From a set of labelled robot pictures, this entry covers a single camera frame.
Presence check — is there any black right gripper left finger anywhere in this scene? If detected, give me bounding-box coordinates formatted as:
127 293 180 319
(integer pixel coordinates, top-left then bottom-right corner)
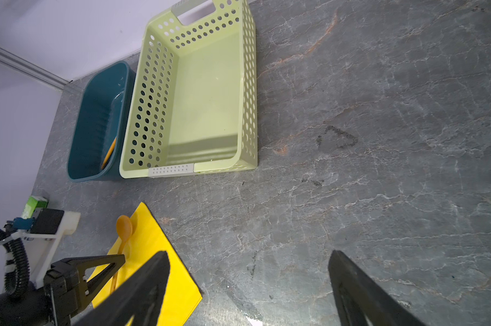
76 251 170 325

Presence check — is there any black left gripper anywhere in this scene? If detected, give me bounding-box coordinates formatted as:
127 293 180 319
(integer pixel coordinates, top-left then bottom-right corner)
44 254 125 325

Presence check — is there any black corrugated left cable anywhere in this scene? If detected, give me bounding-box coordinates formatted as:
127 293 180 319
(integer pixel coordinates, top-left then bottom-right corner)
0 215 31 300

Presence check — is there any small green box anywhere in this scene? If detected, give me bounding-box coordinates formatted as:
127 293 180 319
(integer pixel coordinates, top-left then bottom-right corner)
21 196 48 219

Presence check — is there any dark teal plastic tub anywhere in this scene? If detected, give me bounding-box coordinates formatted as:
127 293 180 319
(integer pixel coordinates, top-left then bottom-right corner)
67 61 135 183

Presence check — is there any light green perforated basket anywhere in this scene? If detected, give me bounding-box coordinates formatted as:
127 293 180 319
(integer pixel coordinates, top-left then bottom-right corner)
119 1 259 179

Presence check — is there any orange plastic spoon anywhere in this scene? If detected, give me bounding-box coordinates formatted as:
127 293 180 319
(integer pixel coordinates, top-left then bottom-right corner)
109 215 134 294

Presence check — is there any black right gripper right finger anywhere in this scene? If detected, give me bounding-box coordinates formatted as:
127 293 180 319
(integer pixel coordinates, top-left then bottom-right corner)
328 250 424 325

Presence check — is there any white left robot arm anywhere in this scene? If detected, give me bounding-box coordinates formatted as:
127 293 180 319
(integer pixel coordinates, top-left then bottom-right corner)
0 254 125 325

